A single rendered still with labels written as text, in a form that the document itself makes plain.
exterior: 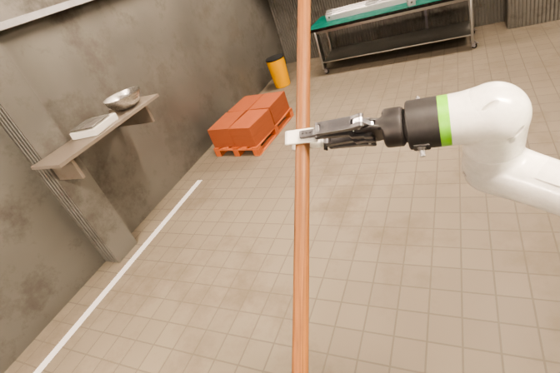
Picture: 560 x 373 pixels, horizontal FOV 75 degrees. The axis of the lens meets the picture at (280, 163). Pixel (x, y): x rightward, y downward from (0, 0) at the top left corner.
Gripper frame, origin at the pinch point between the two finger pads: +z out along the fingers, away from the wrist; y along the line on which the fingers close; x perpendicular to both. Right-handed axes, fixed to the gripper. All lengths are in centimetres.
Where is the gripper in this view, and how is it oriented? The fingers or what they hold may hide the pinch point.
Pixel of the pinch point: (303, 139)
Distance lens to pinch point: 77.3
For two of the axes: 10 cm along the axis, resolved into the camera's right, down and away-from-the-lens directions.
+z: -9.1, 1.0, 4.1
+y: 4.2, 2.5, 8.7
